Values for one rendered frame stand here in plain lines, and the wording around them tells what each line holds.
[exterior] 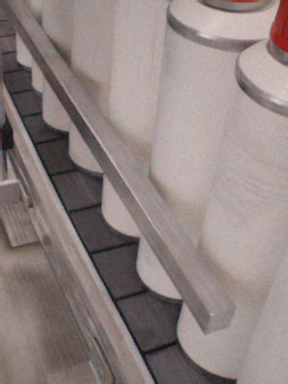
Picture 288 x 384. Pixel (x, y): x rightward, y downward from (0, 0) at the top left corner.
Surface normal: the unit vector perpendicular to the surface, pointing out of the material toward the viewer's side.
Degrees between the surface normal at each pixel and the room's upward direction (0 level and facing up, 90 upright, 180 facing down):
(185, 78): 90
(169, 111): 90
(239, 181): 90
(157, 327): 0
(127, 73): 90
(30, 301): 0
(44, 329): 0
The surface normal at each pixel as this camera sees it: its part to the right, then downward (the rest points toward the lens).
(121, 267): 0.06, -0.77
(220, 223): -0.90, 0.24
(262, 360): -0.98, 0.08
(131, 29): -0.66, 0.45
